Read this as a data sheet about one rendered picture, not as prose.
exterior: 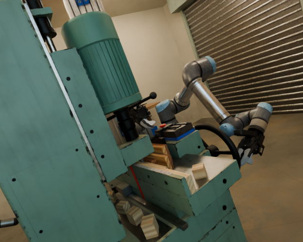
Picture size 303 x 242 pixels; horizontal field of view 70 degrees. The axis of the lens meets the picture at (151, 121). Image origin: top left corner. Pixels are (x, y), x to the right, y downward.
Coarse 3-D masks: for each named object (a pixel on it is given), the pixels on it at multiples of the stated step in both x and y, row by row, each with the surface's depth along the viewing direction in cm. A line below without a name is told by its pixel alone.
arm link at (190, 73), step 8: (192, 64) 121; (184, 72) 122; (192, 72) 119; (200, 72) 122; (184, 80) 121; (192, 80) 118; (200, 80) 119; (192, 88) 119; (200, 88) 117; (200, 96) 117; (208, 96) 115; (208, 104) 114; (216, 104) 113; (216, 112) 112; (224, 112) 111; (216, 120) 114; (224, 120) 110; (232, 120) 110; (240, 120) 111; (224, 128) 108; (232, 128) 107; (240, 128) 110
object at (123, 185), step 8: (120, 184) 92; (128, 184) 89; (120, 192) 91; (128, 192) 88; (136, 200) 82; (144, 200) 79; (152, 208) 72; (160, 208) 70; (160, 216) 68; (168, 216) 65; (176, 224) 61; (184, 224) 59
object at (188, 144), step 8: (192, 136) 86; (200, 136) 89; (168, 144) 85; (176, 144) 82; (184, 144) 84; (192, 144) 86; (200, 144) 88; (176, 152) 83; (184, 152) 84; (192, 152) 86
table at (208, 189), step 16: (176, 160) 81; (192, 160) 76; (208, 160) 71; (224, 160) 67; (128, 176) 86; (192, 176) 65; (208, 176) 61; (224, 176) 62; (240, 176) 65; (144, 192) 79; (160, 192) 67; (208, 192) 58; (224, 192) 62; (192, 208) 55
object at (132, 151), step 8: (144, 136) 78; (128, 144) 75; (136, 144) 76; (144, 144) 78; (128, 152) 75; (136, 152) 76; (144, 152) 78; (152, 152) 80; (128, 160) 74; (136, 160) 76
